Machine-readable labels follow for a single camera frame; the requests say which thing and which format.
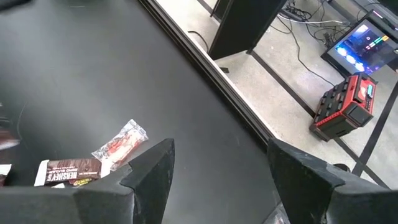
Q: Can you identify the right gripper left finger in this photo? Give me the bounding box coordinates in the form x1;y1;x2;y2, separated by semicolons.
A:
0;138;176;224

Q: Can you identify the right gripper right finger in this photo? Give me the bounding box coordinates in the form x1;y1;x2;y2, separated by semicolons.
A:
266;139;398;224

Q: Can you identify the red black power station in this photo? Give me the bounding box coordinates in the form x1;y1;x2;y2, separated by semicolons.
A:
308;71;379;143

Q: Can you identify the glowing computer tower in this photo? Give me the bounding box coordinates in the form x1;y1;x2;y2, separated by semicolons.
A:
320;9;398;79

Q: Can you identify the white floor cable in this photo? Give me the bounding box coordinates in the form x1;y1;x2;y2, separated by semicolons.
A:
277;12;345;26

